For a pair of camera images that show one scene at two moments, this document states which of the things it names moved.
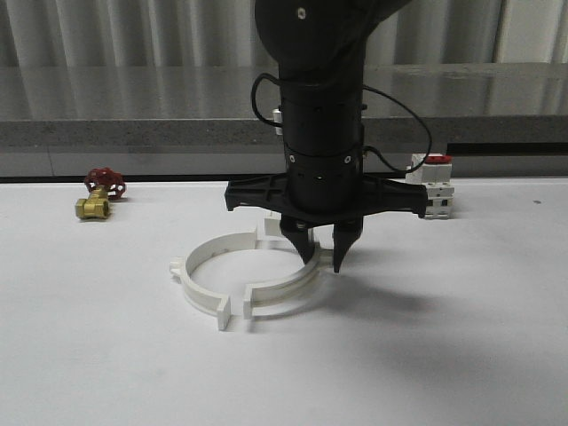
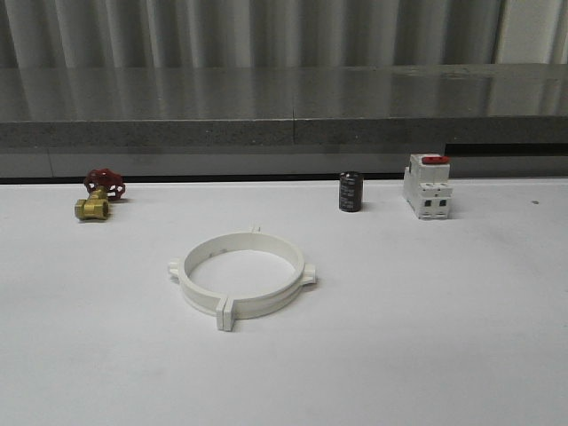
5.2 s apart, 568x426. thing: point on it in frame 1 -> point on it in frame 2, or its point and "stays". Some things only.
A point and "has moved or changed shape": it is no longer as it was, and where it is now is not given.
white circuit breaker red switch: (436, 175) stays
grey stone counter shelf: (214, 106) stays
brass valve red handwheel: (105, 184) stays
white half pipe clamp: (294, 288) has moved or changed shape
